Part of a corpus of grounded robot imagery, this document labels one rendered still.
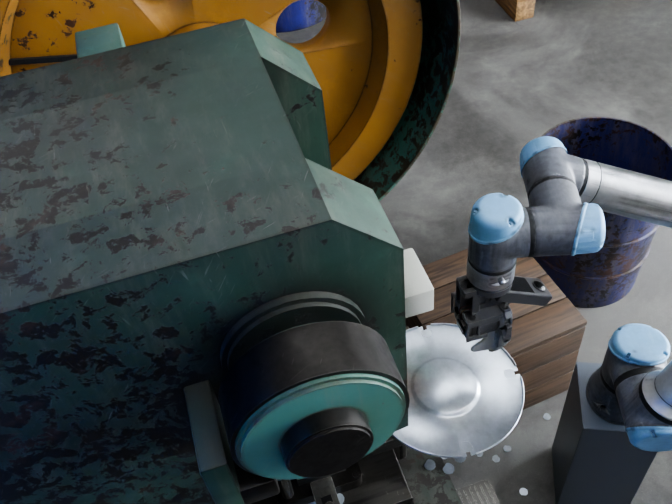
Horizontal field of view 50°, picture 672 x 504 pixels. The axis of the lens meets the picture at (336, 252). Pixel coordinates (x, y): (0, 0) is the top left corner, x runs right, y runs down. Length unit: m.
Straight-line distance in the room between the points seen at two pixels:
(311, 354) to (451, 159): 2.38
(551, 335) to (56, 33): 1.42
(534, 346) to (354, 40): 1.06
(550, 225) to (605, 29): 2.81
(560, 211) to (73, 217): 0.68
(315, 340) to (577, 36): 3.20
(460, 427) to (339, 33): 0.72
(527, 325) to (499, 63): 1.78
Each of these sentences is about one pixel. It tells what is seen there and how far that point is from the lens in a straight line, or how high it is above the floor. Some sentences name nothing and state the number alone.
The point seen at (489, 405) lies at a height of 0.78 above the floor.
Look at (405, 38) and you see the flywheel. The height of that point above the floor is 1.32.
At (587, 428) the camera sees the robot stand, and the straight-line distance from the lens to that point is 1.79.
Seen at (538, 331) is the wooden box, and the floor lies 0.35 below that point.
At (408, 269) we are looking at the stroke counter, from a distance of 0.85.
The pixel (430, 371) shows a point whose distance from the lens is 1.41.
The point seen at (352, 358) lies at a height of 1.41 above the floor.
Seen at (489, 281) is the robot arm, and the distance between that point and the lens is 1.14.
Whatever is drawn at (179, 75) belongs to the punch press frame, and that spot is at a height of 1.50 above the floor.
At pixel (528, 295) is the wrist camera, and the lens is 1.24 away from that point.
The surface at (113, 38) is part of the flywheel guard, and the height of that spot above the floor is 1.48.
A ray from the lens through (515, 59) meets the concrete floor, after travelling 3.59.
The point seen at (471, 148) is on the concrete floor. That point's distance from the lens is 3.07.
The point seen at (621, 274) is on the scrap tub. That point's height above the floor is 0.16.
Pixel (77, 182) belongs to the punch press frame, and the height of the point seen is 1.50.
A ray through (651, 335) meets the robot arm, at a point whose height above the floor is 0.68.
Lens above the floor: 1.98
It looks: 48 degrees down
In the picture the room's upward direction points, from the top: 8 degrees counter-clockwise
